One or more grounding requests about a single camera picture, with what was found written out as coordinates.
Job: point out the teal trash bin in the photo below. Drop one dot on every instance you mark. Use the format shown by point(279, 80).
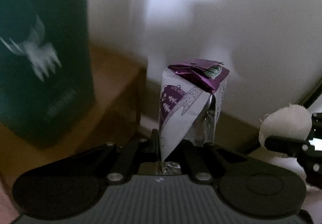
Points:
point(46, 78)

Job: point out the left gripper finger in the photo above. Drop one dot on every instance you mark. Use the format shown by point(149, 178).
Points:
point(214, 160)
point(140, 156)

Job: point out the purple white snack wrapper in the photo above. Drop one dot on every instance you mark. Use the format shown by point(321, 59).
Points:
point(190, 103)

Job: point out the clear plastic wrapper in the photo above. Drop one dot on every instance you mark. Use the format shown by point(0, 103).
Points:
point(171, 168)

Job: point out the white wardrobe door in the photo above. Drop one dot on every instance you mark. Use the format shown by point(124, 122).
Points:
point(272, 49)

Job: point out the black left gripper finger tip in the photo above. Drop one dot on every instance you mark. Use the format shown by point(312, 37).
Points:
point(307, 154)

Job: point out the white tissue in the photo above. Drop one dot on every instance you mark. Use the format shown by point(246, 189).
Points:
point(293, 121)

